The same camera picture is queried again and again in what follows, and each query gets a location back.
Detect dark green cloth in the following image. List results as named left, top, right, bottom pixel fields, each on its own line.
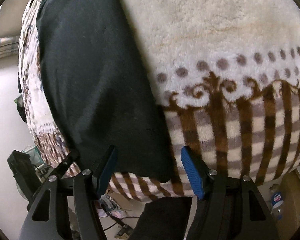
left=15, top=97, right=28, bottom=123

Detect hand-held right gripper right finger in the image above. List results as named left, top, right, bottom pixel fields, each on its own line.
left=181, top=145, right=280, bottom=240

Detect cardboard box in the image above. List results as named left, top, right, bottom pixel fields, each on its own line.
left=257, top=166, right=300, bottom=233

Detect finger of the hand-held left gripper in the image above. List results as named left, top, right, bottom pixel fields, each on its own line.
left=50, top=151, right=80, bottom=178

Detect dark striped sweater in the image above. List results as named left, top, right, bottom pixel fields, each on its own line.
left=36, top=0, right=177, bottom=183

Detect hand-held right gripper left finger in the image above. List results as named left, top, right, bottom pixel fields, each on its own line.
left=19, top=145, right=118, bottom=240

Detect plastic bottle blue label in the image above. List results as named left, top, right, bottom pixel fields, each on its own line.
left=270, top=191, right=287, bottom=220

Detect floral checked blanket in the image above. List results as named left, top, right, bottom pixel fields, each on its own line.
left=17, top=0, right=300, bottom=203

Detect person's dark trousers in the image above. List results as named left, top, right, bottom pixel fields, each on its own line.
left=135, top=196, right=193, bottom=240

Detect grey-green striped curtain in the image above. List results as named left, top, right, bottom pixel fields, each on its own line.
left=0, top=36, right=22, bottom=62

